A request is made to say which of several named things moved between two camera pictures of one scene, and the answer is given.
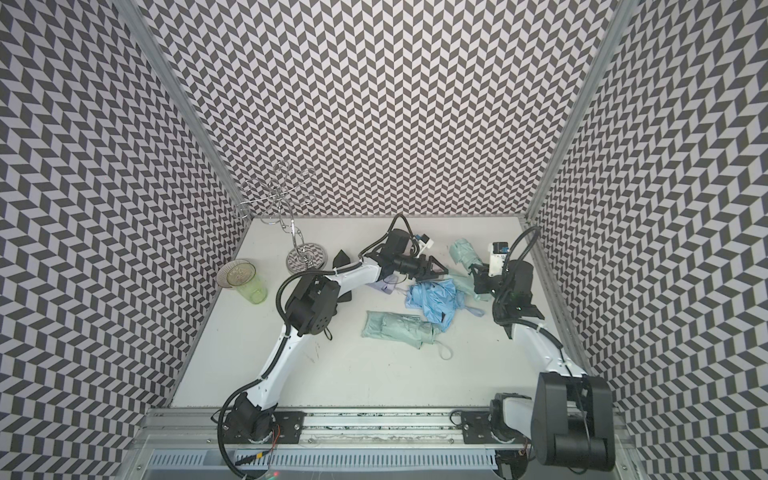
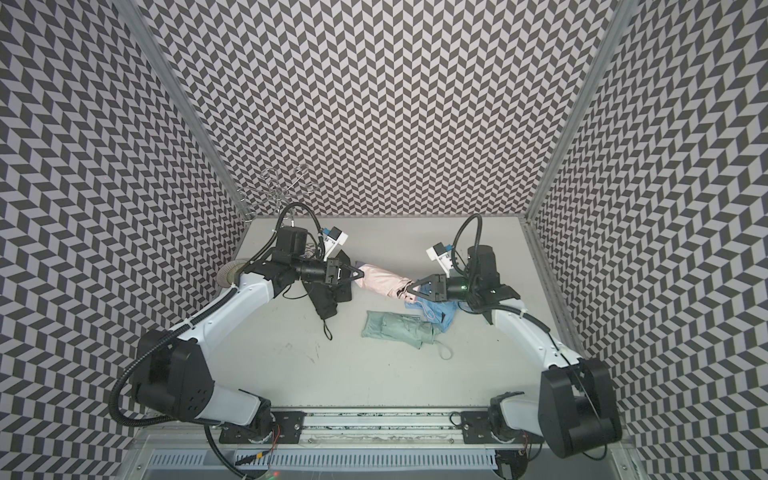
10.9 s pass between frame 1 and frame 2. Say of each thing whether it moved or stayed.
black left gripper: moved
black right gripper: moved
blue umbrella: stayed
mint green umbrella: stayed
